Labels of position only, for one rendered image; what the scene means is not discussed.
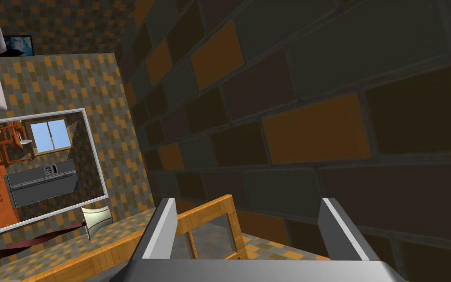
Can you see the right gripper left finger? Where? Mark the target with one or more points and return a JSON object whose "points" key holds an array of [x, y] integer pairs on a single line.
{"points": [[159, 239]]}

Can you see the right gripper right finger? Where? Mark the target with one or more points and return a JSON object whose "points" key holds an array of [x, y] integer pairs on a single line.
{"points": [[337, 235]]}

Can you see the grey refrigerator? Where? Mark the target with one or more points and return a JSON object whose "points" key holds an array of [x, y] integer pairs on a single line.
{"points": [[41, 184]]}

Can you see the light wooden frame furniture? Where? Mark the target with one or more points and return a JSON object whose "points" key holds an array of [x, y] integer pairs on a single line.
{"points": [[92, 260]]}

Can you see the window with wooden frame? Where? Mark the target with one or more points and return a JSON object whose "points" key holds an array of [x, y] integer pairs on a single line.
{"points": [[50, 136]]}

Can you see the dark blue wall picture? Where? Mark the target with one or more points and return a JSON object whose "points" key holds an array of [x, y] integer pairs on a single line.
{"points": [[18, 46]]}

